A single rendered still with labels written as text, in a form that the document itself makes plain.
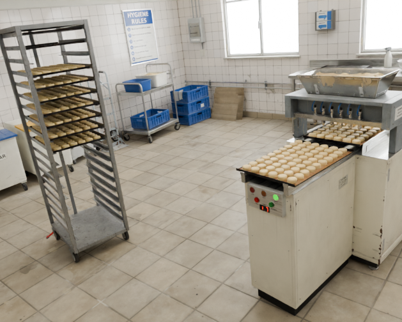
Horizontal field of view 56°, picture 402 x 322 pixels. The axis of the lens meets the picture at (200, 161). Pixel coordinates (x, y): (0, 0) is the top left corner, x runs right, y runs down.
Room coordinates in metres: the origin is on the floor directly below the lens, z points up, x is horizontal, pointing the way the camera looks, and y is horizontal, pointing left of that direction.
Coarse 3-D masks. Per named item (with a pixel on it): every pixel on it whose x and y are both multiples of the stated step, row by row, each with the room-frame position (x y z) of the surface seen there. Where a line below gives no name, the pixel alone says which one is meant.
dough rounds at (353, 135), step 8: (320, 128) 2.54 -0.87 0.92; (328, 128) 2.54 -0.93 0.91; (336, 128) 2.50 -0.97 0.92; (344, 128) 2.48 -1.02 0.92; (352, 128) 2.46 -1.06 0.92; (368, 128) 2.42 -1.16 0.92; (376, 128) 2.40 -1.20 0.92; (312, 136) 2.43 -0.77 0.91; (320, 136) 2.38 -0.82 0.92; (328, 136) 2.35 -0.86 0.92; (336, 136) 2.37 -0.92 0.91; (344, 136) 2.32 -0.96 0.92; (352, 136) 2.30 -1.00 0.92; (360, 136) 2.29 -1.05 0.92; (368, 136) 2.27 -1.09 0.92; (360, 144) 2.18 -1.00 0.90
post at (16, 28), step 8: (16, 32) 2.55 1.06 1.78; (24, 48) 2.56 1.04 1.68; (24, 56) 2.55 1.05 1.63; (24, 64) 2.55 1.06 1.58; (32, 80) 2.56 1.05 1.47; (32, 88) 2.55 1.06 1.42; (32, 96) 2.57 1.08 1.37; (40, 112) 2.56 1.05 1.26; (40, 120) 2.55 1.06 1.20; (48, 136) 2.56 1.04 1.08; (48, 144) 2.56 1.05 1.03; (48, 152) 2.55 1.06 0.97; (56, 168) 2.56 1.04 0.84; (56, 176) 2.56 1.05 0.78; (56, 184) 2.55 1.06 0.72; (64, 200) 2.56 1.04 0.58; (64, 208) 2.55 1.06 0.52; (64, 216) 2.57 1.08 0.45; (72, 232) 2.56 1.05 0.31; (72, 240) 2.55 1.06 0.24
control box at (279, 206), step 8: (248, 184) 1.93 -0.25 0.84; (256, 184) 1.92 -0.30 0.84; (248, 192) 1.93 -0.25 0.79; (256, 192) 1.88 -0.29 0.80; (272, 192) 1.80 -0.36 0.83; (280, 192) 1.78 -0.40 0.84; (248, 200) 1.94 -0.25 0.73; (264, 200) 1.85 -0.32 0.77; (272, 200) 1.80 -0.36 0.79; (280, 200) 1.76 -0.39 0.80; (264, 208) 1.84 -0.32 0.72; (272, 208) 1.80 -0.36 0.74; (280, 208) 1.77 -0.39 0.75; (280, 216) 1.77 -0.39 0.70
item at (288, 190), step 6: (354, 150) 2.19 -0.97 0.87; (348, 156) 2.14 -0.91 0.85; (336, 162) 2.05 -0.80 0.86; (330, 168) 2.00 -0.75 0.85; (318, 174) 1.92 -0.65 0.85; (306, 180) 1.84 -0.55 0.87; (312, 180) 1.87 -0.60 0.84; (288, 186) 1.73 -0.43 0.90; (300, 186) 1.80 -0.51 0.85; (288, 192) 1.73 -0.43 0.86
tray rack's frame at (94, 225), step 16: (0, 32) 2.94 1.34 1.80; (64, 48) 3.32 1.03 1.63; (16, 96) 3.05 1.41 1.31; (32, 144) 3.06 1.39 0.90; (64, 160) 3.21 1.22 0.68; (48, 208) 3.05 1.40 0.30; (96, 208) 3.25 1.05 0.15; (80, 224) 2.97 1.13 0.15; (96, 224) 2.94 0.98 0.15; (112, 224) 2.90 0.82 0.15; (64, 240) 2.75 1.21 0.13; (80, 240) 2.70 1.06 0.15; (96, 240) 2.67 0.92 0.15
